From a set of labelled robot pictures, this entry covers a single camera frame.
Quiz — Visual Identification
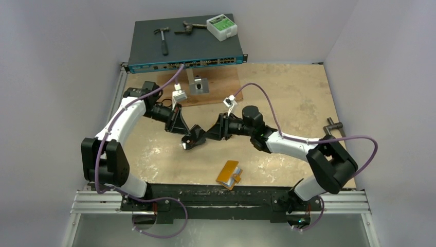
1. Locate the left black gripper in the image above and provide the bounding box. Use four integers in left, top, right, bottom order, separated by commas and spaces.
143, 102, 191, 136

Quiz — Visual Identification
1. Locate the orange leather card holder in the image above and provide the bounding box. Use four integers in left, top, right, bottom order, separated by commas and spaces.
216, 160, 243, 191

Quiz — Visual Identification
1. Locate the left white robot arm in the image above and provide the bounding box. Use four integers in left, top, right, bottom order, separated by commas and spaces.
81, 81, 206, 210

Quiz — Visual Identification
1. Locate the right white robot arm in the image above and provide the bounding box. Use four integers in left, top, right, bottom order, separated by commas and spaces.
204, 105, 358, 209

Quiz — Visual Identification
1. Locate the wooden board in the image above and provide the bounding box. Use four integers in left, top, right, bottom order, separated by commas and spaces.
177, 66, 241, 107

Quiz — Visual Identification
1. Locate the claw hammer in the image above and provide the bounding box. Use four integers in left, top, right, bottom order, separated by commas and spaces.
153, 27, 170, 56

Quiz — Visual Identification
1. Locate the rusty pliers tool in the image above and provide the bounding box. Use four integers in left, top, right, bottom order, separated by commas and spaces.
174, 21, 207, 35

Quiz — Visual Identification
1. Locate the white green electrical box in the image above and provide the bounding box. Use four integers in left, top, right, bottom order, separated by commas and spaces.
206, 14, 238, 42

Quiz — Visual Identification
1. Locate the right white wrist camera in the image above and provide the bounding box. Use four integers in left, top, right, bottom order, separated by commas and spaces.
223, 95, 238, 116

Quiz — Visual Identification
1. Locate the metal post bracket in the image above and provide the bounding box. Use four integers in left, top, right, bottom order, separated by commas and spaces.
186, 68, 209, 95

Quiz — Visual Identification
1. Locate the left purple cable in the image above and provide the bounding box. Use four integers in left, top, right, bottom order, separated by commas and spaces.
94, 64, 189, 239

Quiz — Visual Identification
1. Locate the purple cable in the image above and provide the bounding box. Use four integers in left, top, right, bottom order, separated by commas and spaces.
233, 82, 379, 233
94, 64, 189, 239

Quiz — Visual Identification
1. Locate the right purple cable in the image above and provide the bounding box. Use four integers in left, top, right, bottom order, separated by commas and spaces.
233, 82, 379, 233

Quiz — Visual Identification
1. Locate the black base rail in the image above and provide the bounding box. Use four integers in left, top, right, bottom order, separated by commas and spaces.
121, 184, 322, 226

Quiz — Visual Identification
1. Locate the blue network switch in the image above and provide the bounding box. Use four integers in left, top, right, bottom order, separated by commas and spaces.
125, 15, 248, 74

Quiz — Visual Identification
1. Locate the aluminium frame rail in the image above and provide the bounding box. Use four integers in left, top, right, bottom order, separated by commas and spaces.
72, 70, 370, 216

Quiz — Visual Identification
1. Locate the grey metal crank handle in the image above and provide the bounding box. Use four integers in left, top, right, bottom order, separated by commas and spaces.
323, 117, 346, 137

